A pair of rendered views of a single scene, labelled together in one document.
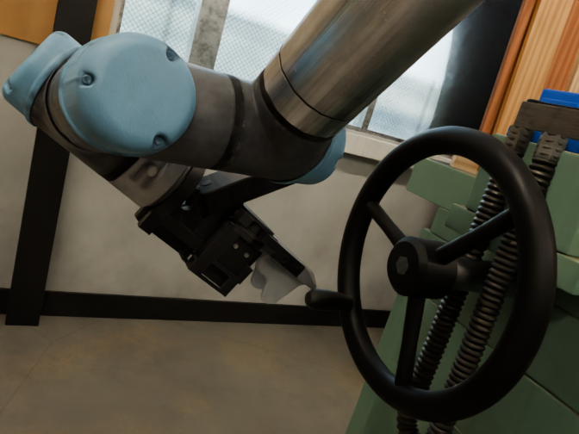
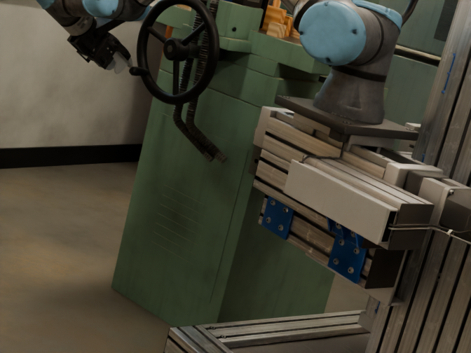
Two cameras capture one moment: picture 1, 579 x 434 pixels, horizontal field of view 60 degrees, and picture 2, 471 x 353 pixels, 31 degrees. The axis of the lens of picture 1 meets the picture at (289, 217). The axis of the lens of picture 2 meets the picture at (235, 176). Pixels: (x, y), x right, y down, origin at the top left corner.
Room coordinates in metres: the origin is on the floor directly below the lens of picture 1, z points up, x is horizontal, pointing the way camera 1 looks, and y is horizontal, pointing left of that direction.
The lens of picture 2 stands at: (-1.64, 0.61, 1.07)
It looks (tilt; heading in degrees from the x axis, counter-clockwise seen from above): 14 degrees down; 335
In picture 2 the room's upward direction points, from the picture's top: 14 degrees clockwise
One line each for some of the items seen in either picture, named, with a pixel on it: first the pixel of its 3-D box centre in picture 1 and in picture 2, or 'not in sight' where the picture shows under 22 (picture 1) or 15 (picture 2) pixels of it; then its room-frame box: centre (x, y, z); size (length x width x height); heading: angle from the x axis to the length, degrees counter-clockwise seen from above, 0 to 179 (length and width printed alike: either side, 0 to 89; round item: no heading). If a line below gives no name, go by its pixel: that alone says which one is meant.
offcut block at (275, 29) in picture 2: not in sight; (276, 29); (0.45, -0.39, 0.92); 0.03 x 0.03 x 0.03; 29
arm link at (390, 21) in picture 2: not in sight; (367, 36); (-0.10, -0.33, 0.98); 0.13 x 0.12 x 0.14; 125
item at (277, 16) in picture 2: not in sight; (250, 13); (0.61, -0.38, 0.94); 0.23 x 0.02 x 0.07; 27
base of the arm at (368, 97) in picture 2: not in sight; (353, 90); (-0.10, -0.34, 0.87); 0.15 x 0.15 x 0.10
